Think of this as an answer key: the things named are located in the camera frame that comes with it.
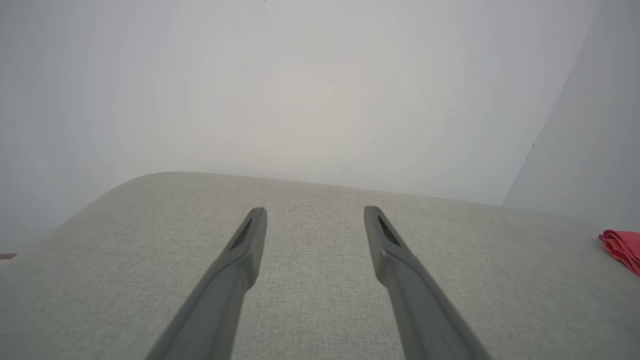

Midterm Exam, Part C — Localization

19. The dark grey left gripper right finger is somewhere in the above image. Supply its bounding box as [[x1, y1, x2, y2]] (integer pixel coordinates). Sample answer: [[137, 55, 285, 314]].
[[363, 205, 494, 360]]

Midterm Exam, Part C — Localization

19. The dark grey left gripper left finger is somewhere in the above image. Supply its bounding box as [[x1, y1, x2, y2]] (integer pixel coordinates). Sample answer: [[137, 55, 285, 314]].
[[144, 207, 268, 360]]

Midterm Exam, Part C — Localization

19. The red basketball jersey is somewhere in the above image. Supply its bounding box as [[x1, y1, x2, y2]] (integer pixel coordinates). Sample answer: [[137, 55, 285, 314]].
[[598, 229, 640, 277]]

